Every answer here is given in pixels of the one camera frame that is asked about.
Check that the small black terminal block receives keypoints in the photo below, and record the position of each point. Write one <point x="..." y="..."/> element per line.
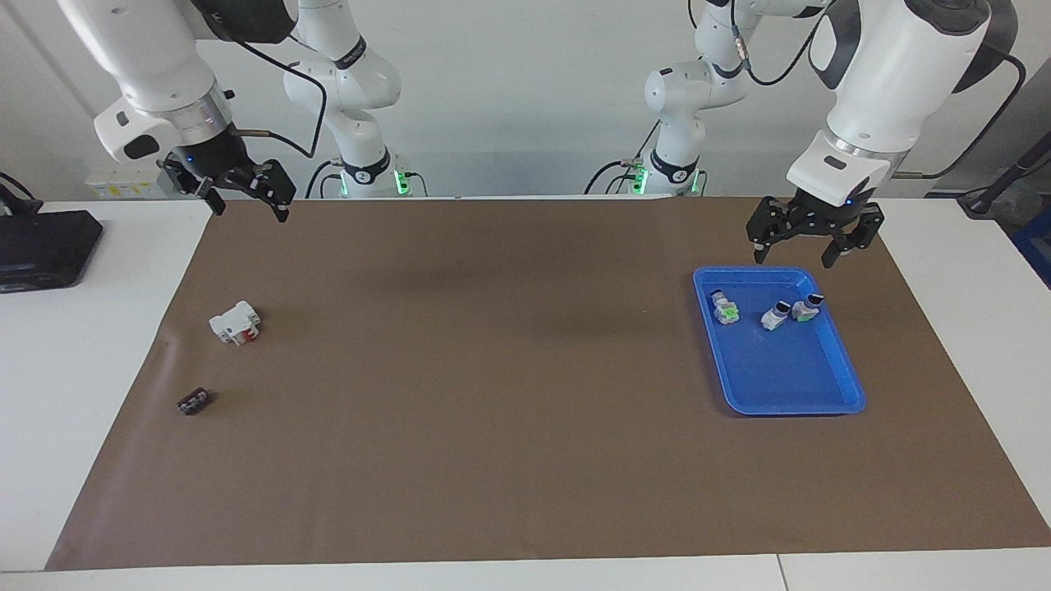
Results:
<point x="194" y="401"/>

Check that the white circuit breaker red lever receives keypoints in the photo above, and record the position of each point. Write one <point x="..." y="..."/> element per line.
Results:
<point x="234" y="322"/>

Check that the brown table mat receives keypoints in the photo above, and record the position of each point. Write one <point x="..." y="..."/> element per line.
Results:
<point x="525" y="451"/>

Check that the selector switch with black knob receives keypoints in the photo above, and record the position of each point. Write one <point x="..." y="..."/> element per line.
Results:
<point x="807" y="309"/>
<point x="775" y="317"/>

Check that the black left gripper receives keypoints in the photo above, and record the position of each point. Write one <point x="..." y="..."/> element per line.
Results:
<point x="821" y="217"/>

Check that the switch with silver collar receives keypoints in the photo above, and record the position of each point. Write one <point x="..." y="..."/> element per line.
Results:
<point x="724" y="309"/>

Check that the blue plastic tray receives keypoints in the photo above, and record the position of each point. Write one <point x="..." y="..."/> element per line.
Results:
<point x="780" y="369"/>

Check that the black flat device box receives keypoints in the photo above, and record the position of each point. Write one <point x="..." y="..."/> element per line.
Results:
<point x="45" y="250"/>

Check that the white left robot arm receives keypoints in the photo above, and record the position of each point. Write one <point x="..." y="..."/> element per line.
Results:
<point x="895" y="74"/>

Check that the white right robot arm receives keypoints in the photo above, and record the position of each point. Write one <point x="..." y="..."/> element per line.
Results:
<point x="139" y="49"/>

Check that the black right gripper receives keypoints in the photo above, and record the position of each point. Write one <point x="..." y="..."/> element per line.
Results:
<point x="215" y="160"/>

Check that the blue crate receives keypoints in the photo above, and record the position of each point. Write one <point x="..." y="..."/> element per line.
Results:
<point x="1036" y="250"/>

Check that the black stand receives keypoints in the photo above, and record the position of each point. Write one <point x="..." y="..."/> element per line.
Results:
<point x="1006" y="176"/>

